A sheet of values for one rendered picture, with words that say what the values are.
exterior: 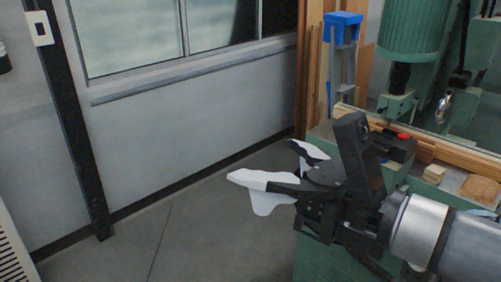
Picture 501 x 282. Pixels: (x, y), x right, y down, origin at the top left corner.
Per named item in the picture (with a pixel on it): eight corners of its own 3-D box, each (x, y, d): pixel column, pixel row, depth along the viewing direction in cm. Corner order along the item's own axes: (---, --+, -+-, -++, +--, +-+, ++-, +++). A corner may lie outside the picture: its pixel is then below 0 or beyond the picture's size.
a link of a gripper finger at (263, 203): (224, 219, 43) (296, 224, 43) (226, 178, 40) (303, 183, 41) (225, 205, 45) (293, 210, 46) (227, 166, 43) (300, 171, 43)
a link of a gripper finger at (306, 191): (265, 199, 40) (340, 204, 40) (267, 188, 39) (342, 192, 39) (264, 178, 44) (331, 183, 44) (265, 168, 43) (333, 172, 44)
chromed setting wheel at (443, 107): (429, 127, 114) (438, 93, 108) (441, 116, 122) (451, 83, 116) (438, 130, 112) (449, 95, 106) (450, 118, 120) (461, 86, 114)
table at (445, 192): (287, 156, 121) (288, 141, 118) (334, 127, 139) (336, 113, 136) (477, 248, 84) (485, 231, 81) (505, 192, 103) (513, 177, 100)
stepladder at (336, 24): (314, 193, 236) (317, 14, 185) (336, 178, 250) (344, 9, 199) (334, 202, 224) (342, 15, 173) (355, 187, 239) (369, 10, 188)
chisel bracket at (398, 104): (373, 118, 114) (379, 94, 110) (392, 105, 123) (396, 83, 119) (395, 124, 110) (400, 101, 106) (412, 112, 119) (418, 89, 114)
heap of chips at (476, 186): (456, 192, 94) (459, 184, 92) (469, 173, 101) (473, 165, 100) (491, 207, 88) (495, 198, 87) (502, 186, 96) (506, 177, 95)
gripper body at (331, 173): (286, 227, 45) (377, 272, 39) (295, 171, 41) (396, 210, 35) (312, 203, 51) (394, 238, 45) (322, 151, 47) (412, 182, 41)
